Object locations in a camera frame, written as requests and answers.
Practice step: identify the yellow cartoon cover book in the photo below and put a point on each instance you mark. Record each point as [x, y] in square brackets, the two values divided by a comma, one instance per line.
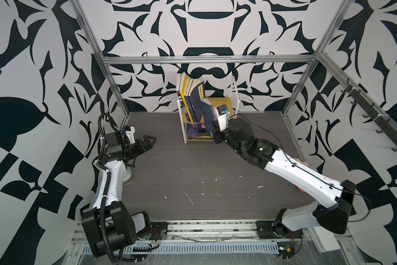
[182, 91]

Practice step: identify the small blue book yellow label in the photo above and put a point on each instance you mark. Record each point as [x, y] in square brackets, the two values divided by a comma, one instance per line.
[193, 96]

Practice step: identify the blue book front yellow label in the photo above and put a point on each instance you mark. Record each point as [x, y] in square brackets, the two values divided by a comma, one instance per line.
[187, 93]

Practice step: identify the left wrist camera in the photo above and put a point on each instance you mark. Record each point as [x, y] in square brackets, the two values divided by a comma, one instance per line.
[129, 132]

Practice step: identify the wooden white-framed bookshelf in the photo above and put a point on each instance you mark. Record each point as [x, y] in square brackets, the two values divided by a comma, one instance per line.
[232, 101]

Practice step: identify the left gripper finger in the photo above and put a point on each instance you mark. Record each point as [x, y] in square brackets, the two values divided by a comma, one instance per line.
[147, 147]
[149, 140]

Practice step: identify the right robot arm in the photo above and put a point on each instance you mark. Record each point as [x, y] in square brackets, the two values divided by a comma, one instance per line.
[333, 200]

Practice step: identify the black book standing on shelf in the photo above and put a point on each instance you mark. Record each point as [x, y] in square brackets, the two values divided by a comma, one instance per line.
[178, 89]

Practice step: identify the wall hook rail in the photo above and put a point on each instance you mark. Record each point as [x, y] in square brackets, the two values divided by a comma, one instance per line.
[372, 111]

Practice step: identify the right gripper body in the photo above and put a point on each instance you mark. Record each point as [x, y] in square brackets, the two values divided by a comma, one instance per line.
[226, 135]

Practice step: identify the blue book underneath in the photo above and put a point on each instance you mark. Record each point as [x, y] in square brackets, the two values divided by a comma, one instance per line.
[209, 116]

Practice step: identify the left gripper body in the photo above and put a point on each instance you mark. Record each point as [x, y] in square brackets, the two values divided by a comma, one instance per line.
[132, 151]

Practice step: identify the white box on rail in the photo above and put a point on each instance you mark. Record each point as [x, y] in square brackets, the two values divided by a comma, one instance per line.
[323, 239]

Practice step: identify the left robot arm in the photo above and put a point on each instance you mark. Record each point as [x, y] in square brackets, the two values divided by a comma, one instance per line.
[109, 227]

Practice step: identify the purple book with old man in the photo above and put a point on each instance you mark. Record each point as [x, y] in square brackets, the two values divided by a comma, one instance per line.
[197, 136]

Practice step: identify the cartoon boy plush doll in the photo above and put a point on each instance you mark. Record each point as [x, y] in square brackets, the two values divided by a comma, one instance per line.
[305, 164]

